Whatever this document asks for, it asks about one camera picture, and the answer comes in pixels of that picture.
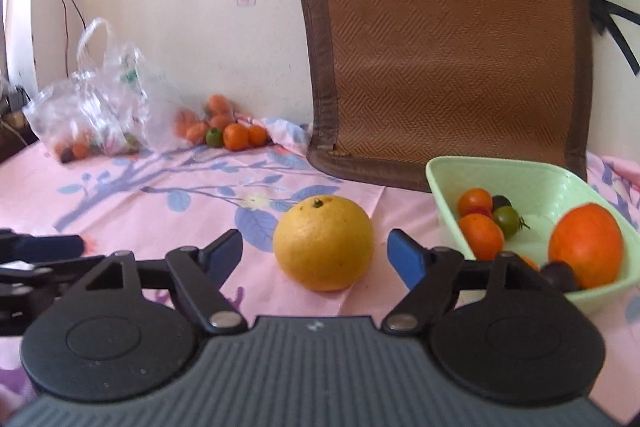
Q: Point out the small mandarin orange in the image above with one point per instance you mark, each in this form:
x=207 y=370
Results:
x=481 y=238

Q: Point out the yellow grapefruit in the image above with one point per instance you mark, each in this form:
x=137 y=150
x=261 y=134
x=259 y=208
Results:
x=322 y=244

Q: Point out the red cherry tomato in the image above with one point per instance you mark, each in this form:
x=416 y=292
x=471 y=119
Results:
x=482 y=212

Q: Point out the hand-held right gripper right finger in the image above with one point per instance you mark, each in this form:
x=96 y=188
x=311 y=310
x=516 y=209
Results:
x=405 y=262

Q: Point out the large orange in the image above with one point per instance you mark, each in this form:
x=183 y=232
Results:
x=585 y=244

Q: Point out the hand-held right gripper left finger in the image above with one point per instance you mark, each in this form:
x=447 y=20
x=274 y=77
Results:
x=227 y=254

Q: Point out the green cherry tomato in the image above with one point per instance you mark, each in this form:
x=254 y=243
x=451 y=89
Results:
x=507 y=222

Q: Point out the brown woven seat mat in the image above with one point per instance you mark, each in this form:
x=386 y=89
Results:
x=445 y=57

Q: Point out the clear plastic bag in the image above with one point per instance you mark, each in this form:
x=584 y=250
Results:
x=110 y=107

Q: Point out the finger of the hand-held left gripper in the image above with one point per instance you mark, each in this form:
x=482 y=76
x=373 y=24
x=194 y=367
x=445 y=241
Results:
x=40 y=274
x=45 y=248

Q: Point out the pile of small oranges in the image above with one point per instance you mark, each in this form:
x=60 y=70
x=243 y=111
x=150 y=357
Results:
x=235 y=137

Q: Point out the pink printed bedsheet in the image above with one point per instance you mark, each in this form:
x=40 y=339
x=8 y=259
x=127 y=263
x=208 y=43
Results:
x=150 y=207

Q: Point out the small orange tomato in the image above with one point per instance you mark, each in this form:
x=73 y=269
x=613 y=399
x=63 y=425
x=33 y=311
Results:
x=475 y=201
x=530 y=264

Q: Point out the light green plastic basin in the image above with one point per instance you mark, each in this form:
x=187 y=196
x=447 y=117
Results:
x=550 y=187

